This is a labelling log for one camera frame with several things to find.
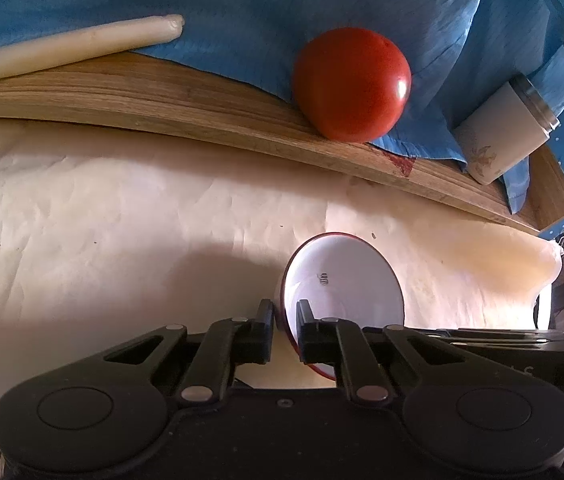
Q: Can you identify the wooden cutting board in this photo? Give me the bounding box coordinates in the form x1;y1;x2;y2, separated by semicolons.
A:
0;50;564;236

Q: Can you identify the red tomato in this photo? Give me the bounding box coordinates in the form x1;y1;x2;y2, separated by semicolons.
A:
293;27;413;143

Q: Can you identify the white round stick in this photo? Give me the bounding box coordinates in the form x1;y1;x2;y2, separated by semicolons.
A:
0;14;185;90

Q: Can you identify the white bowl with red rim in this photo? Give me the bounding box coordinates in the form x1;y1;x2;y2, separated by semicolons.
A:
274;232;406;381

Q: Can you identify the white table cover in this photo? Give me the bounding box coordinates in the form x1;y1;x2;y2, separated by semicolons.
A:
0;117;563;461

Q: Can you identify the white thermos cup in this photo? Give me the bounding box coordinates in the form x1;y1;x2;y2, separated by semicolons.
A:
451;74;561;186

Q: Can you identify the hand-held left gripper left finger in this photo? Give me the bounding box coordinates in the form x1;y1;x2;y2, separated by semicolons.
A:
62;299;277;405

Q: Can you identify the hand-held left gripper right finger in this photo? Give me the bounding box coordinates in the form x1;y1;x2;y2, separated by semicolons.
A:
296;299;513;407

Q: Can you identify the blue cloth garment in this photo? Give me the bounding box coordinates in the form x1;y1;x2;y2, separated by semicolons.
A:
0;0;564;216

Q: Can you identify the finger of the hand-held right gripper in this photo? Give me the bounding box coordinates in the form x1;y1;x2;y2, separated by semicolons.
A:
412;328;564;386

